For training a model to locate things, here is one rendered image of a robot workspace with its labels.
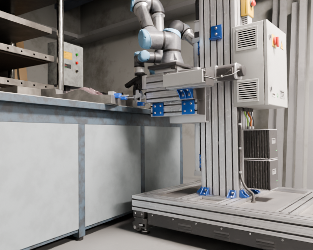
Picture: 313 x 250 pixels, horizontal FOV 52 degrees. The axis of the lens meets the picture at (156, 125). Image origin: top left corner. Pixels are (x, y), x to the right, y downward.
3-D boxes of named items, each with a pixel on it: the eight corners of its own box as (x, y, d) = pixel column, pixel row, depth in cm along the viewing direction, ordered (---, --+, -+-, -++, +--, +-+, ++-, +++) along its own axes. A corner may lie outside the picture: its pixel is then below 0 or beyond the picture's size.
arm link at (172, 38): (184, 49, 201) (184, 28, 202) (163, 47, 197) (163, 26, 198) (177, 54, 213) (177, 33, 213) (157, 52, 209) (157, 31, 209)
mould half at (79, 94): (125, 106, 222) (125, 91, 222) (111, 103, 197) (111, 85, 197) (60, 108, 234) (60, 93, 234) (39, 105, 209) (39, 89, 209)
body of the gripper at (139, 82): (143, 89, 226) (143, 72, 226) (132, 90, 229) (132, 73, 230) (148, 90, 233) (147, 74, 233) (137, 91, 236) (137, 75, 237)
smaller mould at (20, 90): (40, 101, 182) (40, 89, 182) (17, 98, 169) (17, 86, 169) (18, 103, 192) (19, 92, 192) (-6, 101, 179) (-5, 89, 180)
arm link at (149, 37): (167, 38, 196) (150, -8, 229) (143, 36, 191) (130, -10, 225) (162, 54, 204) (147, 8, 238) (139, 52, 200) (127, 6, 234)
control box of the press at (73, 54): (86, 198, 310) (85, 46, 314) (61, 204, 284) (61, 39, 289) (69, 196, 321) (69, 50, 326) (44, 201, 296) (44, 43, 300)
